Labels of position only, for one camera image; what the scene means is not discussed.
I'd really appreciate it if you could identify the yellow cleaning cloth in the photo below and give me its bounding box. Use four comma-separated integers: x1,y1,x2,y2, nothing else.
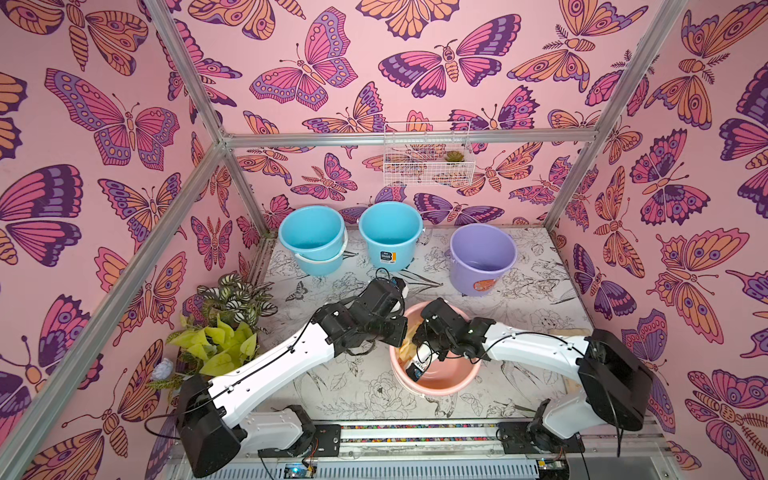
397,325,418,363

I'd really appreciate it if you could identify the pink plastic bucket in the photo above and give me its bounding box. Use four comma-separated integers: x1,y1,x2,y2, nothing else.
388,299,482,397

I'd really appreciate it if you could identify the purple plastic bucket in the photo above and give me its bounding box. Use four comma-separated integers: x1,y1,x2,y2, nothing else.
449,224,518,296

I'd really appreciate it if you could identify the light blue bucket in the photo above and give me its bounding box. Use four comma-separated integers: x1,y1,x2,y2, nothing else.
358,201,424,272
278,206,348,277

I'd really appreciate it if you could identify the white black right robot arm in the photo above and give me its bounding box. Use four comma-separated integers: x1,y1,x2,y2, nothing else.
403,298,656,452

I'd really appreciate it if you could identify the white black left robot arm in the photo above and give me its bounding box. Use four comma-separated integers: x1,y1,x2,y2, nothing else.
175,277,408,478

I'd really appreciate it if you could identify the beige work glove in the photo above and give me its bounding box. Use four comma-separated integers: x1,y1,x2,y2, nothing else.
548,328,592,337

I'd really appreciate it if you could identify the potted green leafy plant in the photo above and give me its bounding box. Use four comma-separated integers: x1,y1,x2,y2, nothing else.
149,272,277,391

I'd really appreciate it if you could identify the small green succulent plant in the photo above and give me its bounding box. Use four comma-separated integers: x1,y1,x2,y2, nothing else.
444,150,465,163

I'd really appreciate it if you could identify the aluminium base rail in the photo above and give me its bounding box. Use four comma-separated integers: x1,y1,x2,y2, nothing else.
161,419,667,480

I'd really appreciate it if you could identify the white wire wall basket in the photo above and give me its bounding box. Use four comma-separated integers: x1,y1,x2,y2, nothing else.
380,130,476,189

